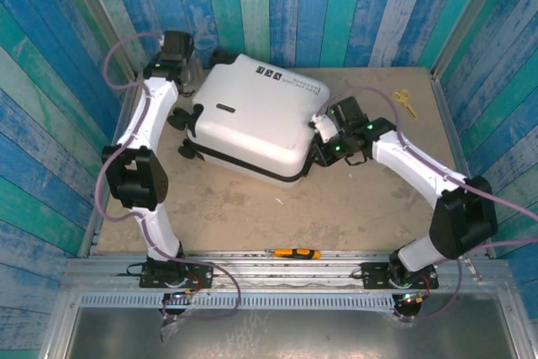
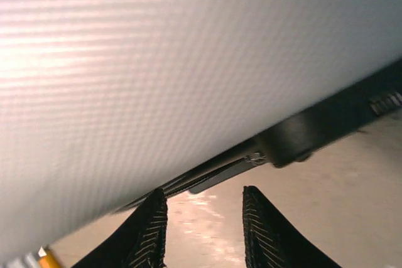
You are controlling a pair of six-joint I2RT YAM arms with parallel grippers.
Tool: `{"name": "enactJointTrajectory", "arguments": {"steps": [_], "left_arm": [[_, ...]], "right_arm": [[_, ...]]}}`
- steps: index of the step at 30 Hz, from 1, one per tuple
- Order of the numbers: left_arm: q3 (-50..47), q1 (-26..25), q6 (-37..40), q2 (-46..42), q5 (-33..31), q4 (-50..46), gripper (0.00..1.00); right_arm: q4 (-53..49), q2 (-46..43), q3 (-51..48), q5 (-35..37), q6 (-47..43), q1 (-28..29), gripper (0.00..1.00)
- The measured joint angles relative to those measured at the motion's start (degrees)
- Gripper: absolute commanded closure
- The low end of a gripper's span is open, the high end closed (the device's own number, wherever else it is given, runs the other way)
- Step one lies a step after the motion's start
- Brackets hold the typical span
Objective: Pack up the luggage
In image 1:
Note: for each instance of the white hardshell suitcase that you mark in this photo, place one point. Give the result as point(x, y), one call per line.
point(252, 123)

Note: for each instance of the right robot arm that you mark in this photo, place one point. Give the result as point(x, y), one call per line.
point(412, 161)

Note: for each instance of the yellow scissors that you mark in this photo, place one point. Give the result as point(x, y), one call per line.
point(407, 104)

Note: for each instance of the orange and black utility knife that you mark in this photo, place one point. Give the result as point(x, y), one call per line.
point(294, 254)

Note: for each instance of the small circuit board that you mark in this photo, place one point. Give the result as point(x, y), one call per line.
point(414, 299)
point(180, 294)

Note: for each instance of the metal sheet tray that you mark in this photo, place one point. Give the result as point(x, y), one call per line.
point(294, 334)

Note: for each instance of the thin metal rod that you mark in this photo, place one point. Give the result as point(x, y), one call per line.
point(473, 268)

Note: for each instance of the aluminium corner post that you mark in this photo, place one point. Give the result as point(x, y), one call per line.
point(467, 18)
point(103, 18)

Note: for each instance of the aluminium table side rail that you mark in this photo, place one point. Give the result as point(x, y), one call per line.
point(449, 123)
point(90, 237)

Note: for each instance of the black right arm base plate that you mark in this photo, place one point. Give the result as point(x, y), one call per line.
point(374, 277)

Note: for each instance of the aluminium rail frame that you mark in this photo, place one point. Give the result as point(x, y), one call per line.
point(252, 277)

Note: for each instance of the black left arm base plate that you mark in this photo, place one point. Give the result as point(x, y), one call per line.
point(202, 275)

